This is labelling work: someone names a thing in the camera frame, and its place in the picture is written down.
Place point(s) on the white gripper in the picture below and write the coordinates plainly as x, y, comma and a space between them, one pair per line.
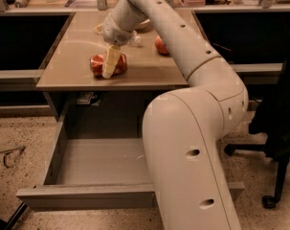
114, 33

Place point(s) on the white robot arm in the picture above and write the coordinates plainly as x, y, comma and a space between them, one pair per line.
181, 127

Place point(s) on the grey cabinet with tan top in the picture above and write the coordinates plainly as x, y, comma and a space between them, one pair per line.
148, 74

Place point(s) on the open grey top drawer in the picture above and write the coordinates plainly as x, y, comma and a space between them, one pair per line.
95, 163

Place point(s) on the clear plastic water bottle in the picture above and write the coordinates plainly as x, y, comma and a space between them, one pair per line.
135, 39

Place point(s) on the white bowl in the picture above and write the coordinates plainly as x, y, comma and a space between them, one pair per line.
142, 25

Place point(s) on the red apple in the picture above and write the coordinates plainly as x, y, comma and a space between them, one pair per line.
160, 46

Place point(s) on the white tag under tabletop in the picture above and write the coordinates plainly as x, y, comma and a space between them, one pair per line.
84, 98

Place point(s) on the black office chair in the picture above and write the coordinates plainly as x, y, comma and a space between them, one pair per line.
273, 118

